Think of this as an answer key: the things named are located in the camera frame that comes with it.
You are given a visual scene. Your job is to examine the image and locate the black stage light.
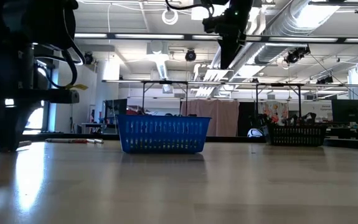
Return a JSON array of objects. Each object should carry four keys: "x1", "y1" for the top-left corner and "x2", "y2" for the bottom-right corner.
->
[
  {"x1": 284, "y1": 45, "x2": 312, "y2": 65},
  {"x1": 315, "y1": 75, "x2": 335, "y2": 85}
]

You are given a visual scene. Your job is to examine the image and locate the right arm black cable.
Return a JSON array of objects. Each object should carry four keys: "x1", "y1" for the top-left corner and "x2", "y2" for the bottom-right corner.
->
[{"x1": 165, "y1": 0, "x2": 216, "y2": 18}]

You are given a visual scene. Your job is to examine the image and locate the large bright window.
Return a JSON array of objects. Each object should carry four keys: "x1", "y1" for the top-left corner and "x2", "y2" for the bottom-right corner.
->
[{"x1": 22, "y1": 102, "x2": 52, "y2": 131}]

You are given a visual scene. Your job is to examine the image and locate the long ceiling light bar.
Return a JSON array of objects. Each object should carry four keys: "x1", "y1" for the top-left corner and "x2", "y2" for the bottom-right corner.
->
[{"x1": 72, "y1": 30, "x2": 358, "y2": 44}]

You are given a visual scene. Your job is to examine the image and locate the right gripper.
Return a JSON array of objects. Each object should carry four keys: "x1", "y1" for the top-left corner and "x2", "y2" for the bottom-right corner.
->
[{"x1": 219, "y1": 8, "x2": 254, "y2": 70}]

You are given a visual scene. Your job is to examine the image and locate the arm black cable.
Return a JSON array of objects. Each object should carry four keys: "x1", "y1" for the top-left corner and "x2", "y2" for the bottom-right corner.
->
[
  {"x1": 35, "y1": 6, "x2": 86, "y2": 90},
  {"x1": 165, "y1": 0, "x2": 216, "y2": 18}
]

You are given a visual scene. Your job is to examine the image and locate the colourful poster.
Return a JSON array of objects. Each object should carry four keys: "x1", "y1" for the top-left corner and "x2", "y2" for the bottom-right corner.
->
[{"x1": 258, "y1": 102, "x2": 288, "y2": 124}]

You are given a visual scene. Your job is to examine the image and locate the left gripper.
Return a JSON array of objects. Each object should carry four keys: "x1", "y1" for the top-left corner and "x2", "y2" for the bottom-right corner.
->
[{"x1": 0, "y1": 43, "x2": 80, "y2": 152}]

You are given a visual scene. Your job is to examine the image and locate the blue plastic basket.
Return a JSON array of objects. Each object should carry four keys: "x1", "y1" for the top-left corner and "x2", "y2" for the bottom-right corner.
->
[{"x1": 116, "y1": 114, "x2": 212, "y2": 154}]

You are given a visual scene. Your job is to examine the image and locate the beige curtain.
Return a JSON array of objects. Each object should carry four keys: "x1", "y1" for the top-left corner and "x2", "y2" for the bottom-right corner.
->
[{"x1": 180, "y1": 99, "x2": 240, "y2": 138}]

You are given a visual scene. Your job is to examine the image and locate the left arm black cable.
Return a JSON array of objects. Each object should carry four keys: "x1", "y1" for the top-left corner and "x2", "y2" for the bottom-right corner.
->
[{"x1": 35, "y1": 6, "x2": 86, "y2": 90}]

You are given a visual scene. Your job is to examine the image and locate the silver ribbed air duct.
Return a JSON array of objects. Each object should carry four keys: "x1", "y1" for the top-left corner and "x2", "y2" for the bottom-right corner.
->
[{"x1": 253, "y1": 0, "x2": 341, "y2": 66}]

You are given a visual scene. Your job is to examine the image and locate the black aluminium table frame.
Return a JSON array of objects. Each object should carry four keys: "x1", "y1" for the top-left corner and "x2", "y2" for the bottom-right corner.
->
[{"x1": 0, "y1": 132, "x2": 358, "y2": 152}]

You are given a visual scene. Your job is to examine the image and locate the dark computer monitor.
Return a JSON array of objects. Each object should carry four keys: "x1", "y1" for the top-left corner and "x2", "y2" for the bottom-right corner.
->
[{"x1": 331, "y1": 98, "x2": 358, "y2": 131}]

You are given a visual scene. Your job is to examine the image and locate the yellow cable tag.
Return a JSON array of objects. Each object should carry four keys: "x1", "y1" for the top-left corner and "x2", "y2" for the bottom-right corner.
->
[{"x1": 64, "y1": 83, "x2": 89, "y2": 92}]

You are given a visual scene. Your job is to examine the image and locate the white cable coil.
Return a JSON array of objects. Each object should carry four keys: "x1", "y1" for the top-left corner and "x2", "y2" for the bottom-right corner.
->
[{"x1": 161, "y1": 8, "x2": 179, "y2": 26}]

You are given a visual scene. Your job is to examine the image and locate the black metal table stand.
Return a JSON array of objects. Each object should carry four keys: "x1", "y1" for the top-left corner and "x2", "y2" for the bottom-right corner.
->
[
  {"x1": 255, "y1": 82, "x2": 303, "y2": 126},
  {"x1": 141, "y1": 80, "x2": 189, "y2": 118}
]

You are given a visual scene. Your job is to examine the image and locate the white air duct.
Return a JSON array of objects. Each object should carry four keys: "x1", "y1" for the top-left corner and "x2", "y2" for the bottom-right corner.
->
[{"x1": 146, "y1": 40, "x2": 170, "y2": 80}]

